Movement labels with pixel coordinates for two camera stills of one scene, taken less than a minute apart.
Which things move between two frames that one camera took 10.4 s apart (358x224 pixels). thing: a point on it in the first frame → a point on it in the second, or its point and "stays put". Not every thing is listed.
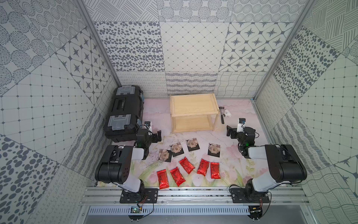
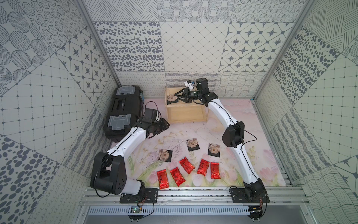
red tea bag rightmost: [215, 170] stays put
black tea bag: [214, 150] stays put
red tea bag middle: [187, 166] stays put
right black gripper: [234, 132] → [185, 92]
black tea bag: [192, 144] stays put
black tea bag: [176, 149] → [171, 99]
